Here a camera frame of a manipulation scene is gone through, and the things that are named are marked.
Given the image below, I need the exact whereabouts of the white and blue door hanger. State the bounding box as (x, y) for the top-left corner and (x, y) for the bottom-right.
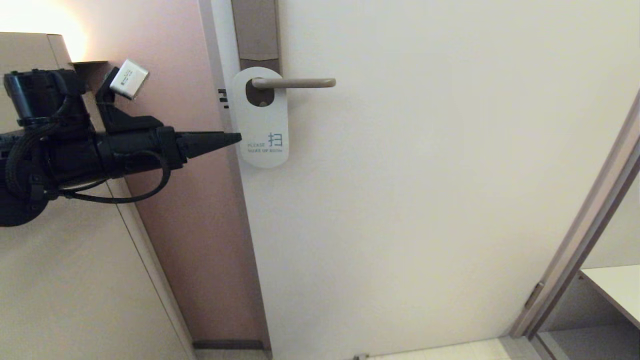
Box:
(232, 66), (290, 169)

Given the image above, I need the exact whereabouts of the white room door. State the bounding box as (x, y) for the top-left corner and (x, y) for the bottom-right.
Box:
(199, 0), (640, 360)

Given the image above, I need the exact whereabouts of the brown metal lock plate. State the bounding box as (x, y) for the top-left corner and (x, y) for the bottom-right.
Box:
(231, 0), (281, 108)

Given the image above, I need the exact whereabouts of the white closet shelf board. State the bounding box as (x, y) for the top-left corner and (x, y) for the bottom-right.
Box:
(579, 265), (640, 330)

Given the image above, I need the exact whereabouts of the black left camera mount bracket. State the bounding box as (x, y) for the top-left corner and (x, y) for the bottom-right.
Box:
(95, 65), (164, 134)

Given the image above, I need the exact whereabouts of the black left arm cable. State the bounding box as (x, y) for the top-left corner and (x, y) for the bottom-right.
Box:
(50, 150), (172, 205)

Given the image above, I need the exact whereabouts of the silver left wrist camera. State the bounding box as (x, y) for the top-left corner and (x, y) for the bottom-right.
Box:
(109, 59), (150, 101)

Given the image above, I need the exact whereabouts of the metal door handle lever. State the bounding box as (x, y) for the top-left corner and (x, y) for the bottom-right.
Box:
(251, 77), (337, 91)

